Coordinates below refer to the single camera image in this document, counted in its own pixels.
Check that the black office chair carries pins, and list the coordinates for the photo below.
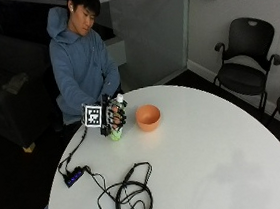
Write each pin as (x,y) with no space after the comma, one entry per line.
(245,70)

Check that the white cube of black markers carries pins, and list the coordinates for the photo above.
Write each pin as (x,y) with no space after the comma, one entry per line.
(93,116)

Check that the the person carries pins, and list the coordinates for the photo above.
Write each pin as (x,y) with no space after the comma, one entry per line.
(78,62)

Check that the orange bowl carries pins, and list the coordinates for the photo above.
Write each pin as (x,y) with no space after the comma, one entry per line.
(148,117)

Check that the glass partition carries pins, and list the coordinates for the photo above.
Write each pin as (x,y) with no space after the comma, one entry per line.
(152,32)

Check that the black usb hub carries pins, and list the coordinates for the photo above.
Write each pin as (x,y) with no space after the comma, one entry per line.
(74,177)

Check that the dark sofa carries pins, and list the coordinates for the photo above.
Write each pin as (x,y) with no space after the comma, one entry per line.
(8,91)

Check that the white earbud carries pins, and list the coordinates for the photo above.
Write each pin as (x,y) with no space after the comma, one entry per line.
(71,8)

